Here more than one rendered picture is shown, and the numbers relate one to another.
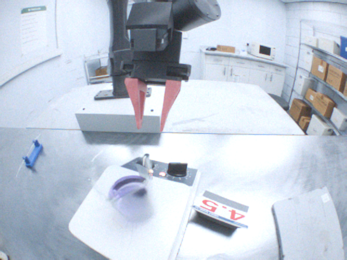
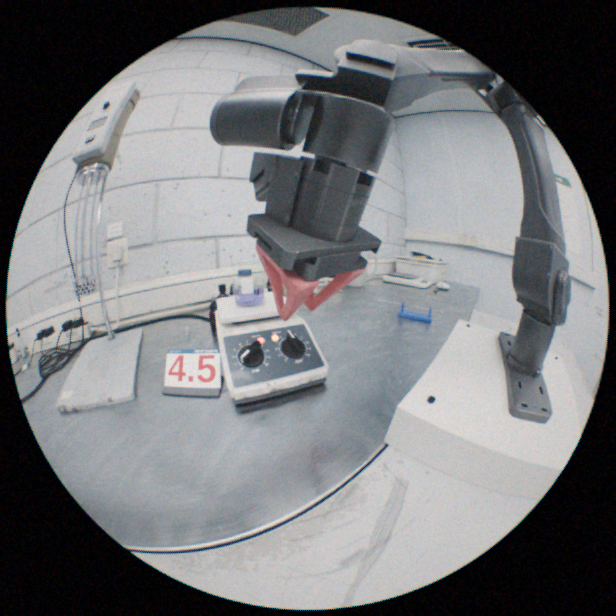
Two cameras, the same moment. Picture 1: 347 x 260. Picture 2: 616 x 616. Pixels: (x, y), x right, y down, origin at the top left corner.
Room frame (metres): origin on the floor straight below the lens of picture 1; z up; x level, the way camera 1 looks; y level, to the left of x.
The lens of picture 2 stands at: (0.35, -0.10, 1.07)
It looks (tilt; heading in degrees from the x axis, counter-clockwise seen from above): 17 degrees down; 136
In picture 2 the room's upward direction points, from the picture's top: straight up
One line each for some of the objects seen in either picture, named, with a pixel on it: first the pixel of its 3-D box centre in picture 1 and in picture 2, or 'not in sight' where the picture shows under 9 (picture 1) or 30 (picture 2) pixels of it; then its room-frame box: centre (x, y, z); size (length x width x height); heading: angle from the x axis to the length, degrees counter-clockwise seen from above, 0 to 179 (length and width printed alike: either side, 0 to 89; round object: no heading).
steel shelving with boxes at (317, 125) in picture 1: (329, 86); not in sight; (1.18, -2.16, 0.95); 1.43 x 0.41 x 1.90; 175
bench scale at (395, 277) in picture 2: not in sight; (407, 279); (-0.01, 1.02, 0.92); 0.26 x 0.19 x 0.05; 0
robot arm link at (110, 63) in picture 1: (121, 65); (543, 292); (0.46, 0.16, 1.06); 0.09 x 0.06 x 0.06; 128
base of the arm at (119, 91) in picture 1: (121, 83); (532, 342); (0.47, 0.17, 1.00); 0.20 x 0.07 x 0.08; 93
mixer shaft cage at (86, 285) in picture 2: not in sight; (83, 230); (-0.08, -0.27, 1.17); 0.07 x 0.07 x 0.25
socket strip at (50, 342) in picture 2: not in sight; (55, 338); (-0.33, -0.57, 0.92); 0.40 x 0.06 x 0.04; 85
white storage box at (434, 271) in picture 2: not in sight; (423, 268); (0.00, 1.33, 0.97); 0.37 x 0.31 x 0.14; 83
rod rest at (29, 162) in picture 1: (32, 151); (416, 311); (0.21, 0.45, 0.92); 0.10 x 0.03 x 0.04; 10
